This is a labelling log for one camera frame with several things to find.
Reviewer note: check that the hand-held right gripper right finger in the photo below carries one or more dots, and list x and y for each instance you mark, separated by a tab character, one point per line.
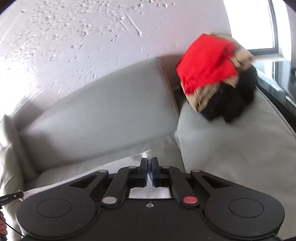
154	172

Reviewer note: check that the window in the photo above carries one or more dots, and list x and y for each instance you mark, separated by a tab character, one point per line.
281	25

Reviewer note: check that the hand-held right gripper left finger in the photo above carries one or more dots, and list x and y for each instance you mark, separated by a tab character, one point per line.
145	171

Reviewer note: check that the red garment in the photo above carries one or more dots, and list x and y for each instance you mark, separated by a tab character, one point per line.
205	64

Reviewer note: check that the tan garment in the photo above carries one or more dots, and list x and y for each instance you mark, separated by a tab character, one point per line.
205	98

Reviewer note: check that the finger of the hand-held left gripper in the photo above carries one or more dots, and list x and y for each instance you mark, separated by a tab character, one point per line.
10	198

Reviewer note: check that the grey sofa back cushion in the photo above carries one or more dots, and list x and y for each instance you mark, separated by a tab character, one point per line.
104	115

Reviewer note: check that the glass side table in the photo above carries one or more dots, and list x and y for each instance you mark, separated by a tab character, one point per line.
279	92

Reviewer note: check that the person's left hand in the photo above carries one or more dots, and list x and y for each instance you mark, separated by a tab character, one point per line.
2	226

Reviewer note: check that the white script print garment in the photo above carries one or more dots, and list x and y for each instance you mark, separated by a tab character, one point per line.
124	164

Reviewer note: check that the shiny grey pillow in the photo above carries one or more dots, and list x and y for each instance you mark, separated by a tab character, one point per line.
10	157

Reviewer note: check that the grey sofa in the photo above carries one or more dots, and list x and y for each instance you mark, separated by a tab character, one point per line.
161	148

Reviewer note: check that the large grey sofa cushion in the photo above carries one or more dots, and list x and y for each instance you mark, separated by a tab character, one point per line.
231	150

